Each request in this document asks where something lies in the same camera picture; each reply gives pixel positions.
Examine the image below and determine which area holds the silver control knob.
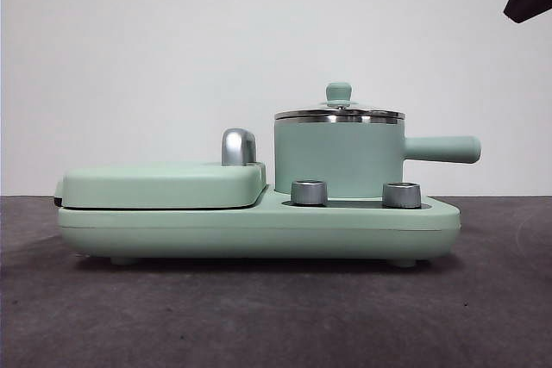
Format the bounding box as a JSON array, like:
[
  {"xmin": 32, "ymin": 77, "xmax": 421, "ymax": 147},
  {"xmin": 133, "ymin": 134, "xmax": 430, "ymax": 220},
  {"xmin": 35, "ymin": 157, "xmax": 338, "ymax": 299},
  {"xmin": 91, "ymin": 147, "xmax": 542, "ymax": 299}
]
[
  {"xmin": 290, "ymin": 179, "xmax": 329, "ymax": 206},
  {"xmin": 381, "ymin": 181, "xmax": 423, "ymax": 209}
]

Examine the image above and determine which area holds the chrome hinge lever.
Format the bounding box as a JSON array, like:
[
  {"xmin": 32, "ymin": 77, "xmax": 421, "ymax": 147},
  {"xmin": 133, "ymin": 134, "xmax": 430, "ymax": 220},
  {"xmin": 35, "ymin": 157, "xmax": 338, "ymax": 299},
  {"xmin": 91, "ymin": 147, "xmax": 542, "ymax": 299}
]
[{"xmin": 221, "ymin": 128, "xmax": 260, "ymax": 167}]

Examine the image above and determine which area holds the mint green breakfast maker appliance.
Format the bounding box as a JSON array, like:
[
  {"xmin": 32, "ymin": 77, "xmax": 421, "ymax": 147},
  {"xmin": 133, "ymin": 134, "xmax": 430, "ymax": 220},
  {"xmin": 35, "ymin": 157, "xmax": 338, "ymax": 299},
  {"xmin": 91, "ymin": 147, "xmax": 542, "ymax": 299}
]
[{"xmin": 54, "ymin": 159, "xmax": 462, "ymax": 268}]

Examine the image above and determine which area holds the glass lid with mint knob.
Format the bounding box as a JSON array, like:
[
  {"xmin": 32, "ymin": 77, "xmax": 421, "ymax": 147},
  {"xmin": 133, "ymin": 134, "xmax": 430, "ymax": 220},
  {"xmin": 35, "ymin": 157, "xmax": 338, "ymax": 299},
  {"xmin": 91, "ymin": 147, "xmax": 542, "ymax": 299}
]
[{"xmin": 274, "ymin": 81, "xmax": 407, "ymax": 124}]

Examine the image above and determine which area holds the mint green pot with handle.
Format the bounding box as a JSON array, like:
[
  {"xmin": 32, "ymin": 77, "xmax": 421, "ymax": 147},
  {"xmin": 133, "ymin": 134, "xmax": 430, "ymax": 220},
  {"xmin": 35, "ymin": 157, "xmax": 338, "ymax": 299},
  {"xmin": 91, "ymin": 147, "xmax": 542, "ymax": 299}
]
[{"xmin": 274, "ymin": 119, "xmax": 483, "ymax": 198}]

